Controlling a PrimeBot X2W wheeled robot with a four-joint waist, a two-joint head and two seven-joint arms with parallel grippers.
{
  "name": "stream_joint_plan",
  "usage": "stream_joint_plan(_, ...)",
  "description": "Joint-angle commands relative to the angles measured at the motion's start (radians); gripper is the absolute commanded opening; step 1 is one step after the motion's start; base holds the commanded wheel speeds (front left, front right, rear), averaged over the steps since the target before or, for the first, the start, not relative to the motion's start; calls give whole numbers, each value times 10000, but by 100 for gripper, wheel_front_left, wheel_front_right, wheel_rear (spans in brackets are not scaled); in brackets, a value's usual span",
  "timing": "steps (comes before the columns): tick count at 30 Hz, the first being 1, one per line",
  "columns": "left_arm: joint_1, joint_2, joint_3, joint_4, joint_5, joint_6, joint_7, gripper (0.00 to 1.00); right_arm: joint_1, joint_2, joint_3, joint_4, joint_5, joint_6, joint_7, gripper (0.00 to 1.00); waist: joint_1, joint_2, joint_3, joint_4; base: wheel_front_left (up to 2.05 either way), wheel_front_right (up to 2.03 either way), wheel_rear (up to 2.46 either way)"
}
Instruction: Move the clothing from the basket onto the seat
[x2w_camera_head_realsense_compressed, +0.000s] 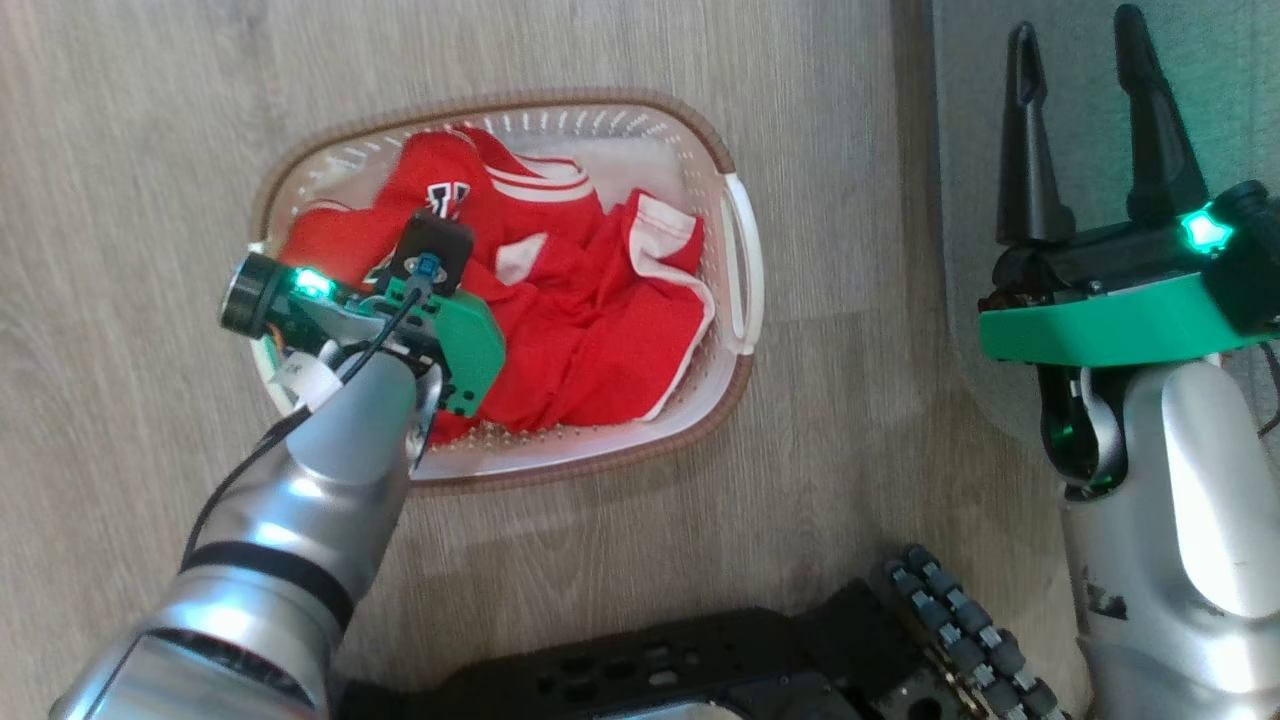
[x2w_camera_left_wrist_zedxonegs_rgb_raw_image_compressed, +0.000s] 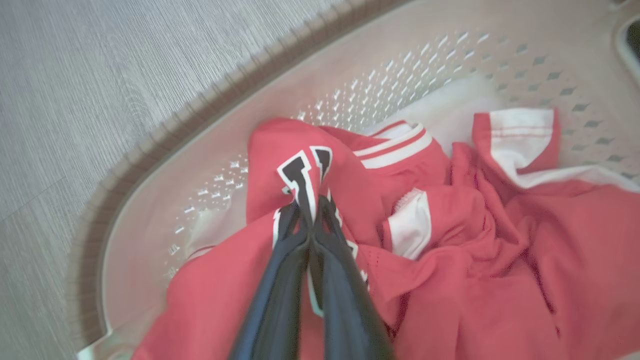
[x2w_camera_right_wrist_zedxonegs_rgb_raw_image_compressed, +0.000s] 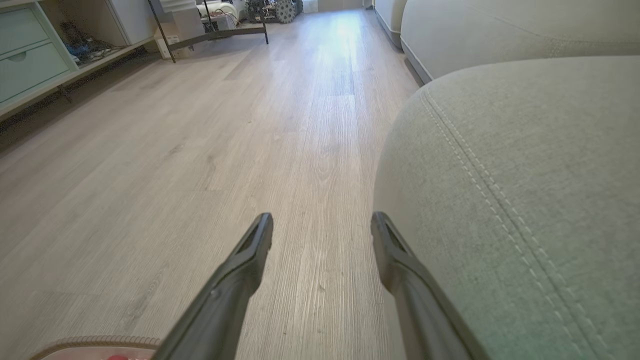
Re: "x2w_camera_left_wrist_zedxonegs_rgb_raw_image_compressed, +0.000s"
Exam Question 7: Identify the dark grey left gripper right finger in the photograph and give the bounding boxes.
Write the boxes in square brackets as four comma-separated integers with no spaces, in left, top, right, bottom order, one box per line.
[309,195,396,360]

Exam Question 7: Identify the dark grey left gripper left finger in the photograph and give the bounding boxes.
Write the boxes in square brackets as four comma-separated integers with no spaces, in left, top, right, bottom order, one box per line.
[230,201,313,360]

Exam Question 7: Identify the red basketball jersey white trim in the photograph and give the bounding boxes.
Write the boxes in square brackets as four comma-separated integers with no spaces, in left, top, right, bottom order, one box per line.
[131,107,640,360]

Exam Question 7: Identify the beige perforated plastic laundry basket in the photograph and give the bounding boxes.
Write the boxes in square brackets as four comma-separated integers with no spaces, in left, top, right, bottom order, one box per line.
[67,0,640,360]

